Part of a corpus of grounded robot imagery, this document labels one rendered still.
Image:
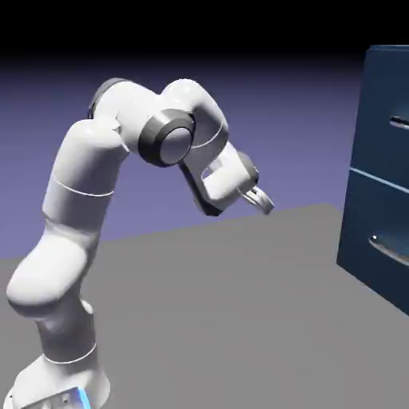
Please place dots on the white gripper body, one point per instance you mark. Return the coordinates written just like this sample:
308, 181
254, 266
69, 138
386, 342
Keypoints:
223, 188

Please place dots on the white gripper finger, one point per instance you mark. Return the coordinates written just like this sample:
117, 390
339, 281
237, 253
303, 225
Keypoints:
249, 197
266, 203

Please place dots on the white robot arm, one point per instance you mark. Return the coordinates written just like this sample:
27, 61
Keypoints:
80, 179

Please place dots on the dark blue cabinet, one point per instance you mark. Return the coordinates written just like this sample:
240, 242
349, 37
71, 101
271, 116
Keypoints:
358, 223

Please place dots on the blue drawer front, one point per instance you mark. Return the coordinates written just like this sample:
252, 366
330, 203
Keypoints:
361, 217
377, 96

